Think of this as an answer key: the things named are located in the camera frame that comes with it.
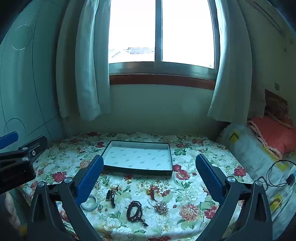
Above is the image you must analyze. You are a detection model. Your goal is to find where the sliding glass window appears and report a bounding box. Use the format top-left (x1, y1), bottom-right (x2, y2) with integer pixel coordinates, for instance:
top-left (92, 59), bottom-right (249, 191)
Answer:
top-left (108, 0), bottom-right (220, 77)

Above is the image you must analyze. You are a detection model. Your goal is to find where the dark green shallow cardboard box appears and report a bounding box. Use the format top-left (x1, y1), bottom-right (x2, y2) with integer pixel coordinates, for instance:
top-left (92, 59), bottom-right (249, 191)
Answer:
top-left (101, 140), bottom-right (173, 176)

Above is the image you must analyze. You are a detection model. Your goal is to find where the pearl flower brooch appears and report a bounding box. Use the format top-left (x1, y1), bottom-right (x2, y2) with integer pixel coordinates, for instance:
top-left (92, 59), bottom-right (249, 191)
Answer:
top-left (154, 201), bottom-right (169, 215)

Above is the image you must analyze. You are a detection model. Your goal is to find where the wooden window sill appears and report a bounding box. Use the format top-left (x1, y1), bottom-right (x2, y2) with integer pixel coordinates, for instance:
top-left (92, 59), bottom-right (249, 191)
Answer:
top-left (109, 74), bottom-right (216, 90)

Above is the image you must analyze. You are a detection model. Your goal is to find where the white air conditioner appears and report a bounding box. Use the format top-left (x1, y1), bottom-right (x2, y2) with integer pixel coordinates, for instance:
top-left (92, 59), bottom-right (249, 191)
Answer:
top-left (246, 0), bottom-right (287, 35)

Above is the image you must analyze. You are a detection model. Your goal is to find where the pale wardrobe with line pattern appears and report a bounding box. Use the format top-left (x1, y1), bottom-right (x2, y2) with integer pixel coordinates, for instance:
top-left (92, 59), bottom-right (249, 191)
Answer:
top-left (0, 0), bottom-right (70, 144)

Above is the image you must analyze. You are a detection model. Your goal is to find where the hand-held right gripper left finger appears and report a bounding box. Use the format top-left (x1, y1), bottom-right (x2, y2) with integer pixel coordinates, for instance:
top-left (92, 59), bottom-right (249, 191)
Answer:
top-left (27, 155), bottom-right (104, 241)

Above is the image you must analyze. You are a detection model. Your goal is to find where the dark red bead bracelet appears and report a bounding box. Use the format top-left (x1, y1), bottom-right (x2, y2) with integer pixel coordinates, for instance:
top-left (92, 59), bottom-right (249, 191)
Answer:
top-left (127, 201), bottom-right (149, 227)

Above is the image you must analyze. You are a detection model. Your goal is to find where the black charger cable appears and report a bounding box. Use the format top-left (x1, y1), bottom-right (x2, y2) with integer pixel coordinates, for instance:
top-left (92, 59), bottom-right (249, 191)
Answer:
top-left (265, 160), bottom-right (296, 188)

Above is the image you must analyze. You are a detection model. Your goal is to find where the white patterned pillow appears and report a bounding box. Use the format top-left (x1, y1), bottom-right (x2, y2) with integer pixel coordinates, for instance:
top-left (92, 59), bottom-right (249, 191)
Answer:
top-left (216, 124), bottom-right (296, 240)

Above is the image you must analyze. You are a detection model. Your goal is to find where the floral bedsheet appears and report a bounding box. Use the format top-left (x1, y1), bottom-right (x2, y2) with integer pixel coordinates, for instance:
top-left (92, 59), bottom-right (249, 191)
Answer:
top-left (17, 132), bottom-right (255, 241)

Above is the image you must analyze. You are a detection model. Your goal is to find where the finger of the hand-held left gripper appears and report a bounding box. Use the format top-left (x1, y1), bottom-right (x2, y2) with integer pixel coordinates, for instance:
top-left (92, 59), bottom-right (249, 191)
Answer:
top-left (0, 132), bottom-right (19, 149)
top-left (0, 136), bottom-right (48, 163)

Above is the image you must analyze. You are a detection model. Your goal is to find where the pale jade bangle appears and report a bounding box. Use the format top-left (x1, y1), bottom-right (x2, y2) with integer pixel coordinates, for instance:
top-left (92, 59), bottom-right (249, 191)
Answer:
top-left (80, 195), bottom-right (97, 211)

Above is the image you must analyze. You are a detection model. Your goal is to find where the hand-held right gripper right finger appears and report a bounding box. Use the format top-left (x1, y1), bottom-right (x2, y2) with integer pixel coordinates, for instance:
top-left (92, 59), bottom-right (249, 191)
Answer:
top-left (195, 153), bottom-right (273, 241)

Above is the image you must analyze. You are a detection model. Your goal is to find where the pale green curtain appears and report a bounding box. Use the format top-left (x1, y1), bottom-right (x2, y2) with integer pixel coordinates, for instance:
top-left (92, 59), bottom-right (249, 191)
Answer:
top-left (207, 0), bottom-right (266, 126)
top-left (55, 0), bottom-right (112, 121)

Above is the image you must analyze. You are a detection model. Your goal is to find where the black cord bracelet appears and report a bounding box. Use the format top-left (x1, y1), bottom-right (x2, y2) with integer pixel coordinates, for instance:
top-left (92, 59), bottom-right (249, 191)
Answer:
top-left (106, 185), bottom-right (121, 207)

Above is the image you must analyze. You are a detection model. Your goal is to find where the brown patterned cushion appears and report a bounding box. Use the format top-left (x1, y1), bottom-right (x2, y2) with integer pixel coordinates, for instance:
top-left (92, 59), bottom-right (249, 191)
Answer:
top-left (264, 89), bottom-right (294, 129)

